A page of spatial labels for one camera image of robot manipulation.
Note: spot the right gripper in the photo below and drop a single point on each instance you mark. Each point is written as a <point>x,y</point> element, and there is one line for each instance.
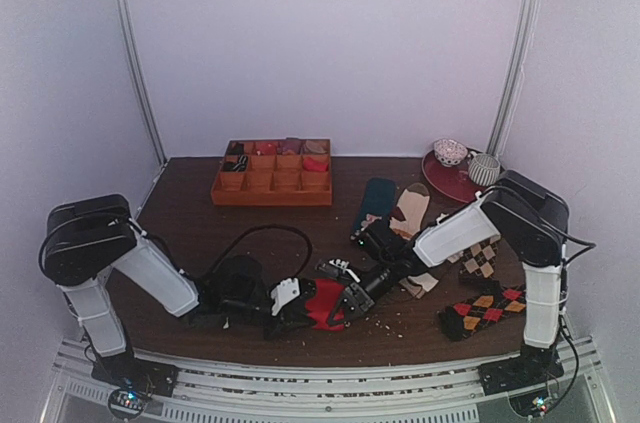
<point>358,298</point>

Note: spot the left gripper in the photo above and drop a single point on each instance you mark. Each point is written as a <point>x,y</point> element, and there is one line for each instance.
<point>291,312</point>

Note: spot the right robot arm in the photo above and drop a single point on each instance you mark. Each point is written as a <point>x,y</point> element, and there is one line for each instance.
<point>509,242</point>

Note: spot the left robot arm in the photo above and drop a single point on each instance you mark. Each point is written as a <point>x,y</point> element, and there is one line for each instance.
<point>89,237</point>

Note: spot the white brown sock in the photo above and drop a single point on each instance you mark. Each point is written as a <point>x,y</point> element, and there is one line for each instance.
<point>418,286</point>

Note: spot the black red argyle sock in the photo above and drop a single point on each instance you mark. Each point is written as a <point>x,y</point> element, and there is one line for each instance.
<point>494,304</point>

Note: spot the green reindeer sock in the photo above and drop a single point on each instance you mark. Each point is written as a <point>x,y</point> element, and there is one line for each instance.
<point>376,204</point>

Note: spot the cream striped sock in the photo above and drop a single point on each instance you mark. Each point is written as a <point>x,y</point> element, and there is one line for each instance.
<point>412,208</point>

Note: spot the brown argyle sock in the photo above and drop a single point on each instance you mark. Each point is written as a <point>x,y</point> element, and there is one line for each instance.
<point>478,261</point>

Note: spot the wooden divided organizer tray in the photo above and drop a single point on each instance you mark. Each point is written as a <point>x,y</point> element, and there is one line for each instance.
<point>274,177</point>

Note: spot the rolled red sock in tray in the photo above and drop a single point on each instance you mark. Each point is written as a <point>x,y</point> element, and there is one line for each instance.
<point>316,163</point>

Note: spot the red plate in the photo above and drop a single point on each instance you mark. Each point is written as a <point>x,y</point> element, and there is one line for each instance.
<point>452,182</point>

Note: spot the black white sock in tray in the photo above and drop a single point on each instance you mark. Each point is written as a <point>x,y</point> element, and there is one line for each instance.
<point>239,164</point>

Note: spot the patterned white bowl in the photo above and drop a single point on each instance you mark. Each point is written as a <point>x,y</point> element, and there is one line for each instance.
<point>449,152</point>

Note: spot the striped grey cup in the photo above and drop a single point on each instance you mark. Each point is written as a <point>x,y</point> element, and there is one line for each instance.
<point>484,169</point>

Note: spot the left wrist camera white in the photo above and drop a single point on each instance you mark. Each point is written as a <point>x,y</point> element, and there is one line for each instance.
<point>283,293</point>

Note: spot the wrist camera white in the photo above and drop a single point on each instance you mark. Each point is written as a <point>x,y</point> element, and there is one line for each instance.
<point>283,293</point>
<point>337,269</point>

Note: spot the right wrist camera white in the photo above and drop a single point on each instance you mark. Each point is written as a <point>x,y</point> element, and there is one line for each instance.
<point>337,269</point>

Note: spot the aluminium table rail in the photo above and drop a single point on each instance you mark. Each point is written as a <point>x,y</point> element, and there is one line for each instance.
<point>211,391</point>

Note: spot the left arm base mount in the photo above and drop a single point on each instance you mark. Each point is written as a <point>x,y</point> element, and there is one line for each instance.
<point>136,386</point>

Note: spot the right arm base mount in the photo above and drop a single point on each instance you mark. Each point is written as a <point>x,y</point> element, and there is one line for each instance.
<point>533,366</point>

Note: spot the right aluminium post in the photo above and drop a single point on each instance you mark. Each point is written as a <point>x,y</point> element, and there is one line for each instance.
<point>514,78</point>

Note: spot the aluminium post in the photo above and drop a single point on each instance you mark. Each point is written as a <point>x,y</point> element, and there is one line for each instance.
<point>514,78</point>
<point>138,81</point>

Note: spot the left aluminium post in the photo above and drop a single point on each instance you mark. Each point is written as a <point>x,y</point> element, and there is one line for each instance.
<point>138,81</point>

